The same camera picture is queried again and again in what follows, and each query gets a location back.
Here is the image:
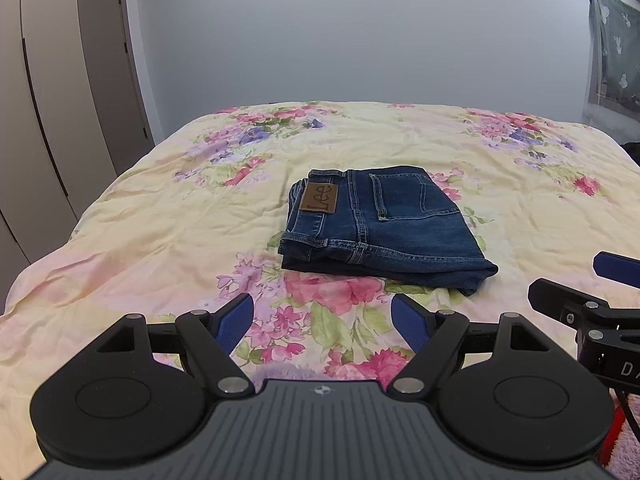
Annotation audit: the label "yellow floral blanket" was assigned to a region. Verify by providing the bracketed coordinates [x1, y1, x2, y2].
[0, 101, 640, 461]

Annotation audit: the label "blue denim pants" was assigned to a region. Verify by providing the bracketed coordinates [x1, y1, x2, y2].
[277, 166, 500, 297]

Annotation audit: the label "pink fuzzy clothing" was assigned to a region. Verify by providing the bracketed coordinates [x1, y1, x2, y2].
[597, 392, 640, 480]

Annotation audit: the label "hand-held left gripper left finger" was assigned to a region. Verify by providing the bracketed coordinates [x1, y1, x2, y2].
[95, 292, 256, 396]

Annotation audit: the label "black cable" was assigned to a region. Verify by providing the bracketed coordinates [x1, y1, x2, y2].
[614, 387, 640, 433]

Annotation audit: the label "green wall cloth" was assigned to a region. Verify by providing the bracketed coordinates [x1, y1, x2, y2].
[582, 0, 640, 127]

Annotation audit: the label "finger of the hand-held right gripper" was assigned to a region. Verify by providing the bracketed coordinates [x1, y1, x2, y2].
[528, 278, 640, 333]
[593, 252, 640, 291]

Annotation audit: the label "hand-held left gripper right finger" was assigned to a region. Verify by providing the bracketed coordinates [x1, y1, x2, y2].
[390, 294, 551, 396]

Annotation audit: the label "beige wardrobe doors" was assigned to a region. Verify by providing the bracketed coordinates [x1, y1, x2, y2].
[0, 0, 118, 311]

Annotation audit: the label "grey-brown door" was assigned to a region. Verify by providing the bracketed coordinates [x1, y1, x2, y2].
[77, 0, 156, 177]

